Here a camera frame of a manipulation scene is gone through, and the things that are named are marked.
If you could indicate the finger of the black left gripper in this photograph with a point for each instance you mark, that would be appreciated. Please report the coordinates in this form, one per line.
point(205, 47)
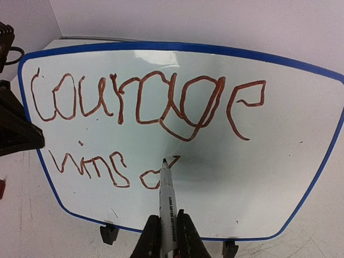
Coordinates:
point(17, 133)
point(10, 101)

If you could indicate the black whiteboard stand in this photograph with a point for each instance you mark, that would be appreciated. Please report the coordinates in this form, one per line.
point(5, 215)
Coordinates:
point(109, 235)

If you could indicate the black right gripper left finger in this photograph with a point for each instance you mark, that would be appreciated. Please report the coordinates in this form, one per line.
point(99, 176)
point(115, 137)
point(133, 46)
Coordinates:
point(149, 243)

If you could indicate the red marker cap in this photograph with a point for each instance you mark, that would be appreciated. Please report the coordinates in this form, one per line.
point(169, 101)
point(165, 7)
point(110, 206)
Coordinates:
point(2, 187)

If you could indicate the small blue-framed whiteboard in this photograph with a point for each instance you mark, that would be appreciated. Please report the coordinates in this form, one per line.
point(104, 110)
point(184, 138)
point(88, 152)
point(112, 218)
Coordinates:
point(246, 134)

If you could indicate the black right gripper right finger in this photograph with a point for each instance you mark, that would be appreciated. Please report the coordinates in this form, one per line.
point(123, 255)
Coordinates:
point(189, 242)

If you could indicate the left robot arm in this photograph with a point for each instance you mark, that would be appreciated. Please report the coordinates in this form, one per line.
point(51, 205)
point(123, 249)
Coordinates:
point(9, 54)

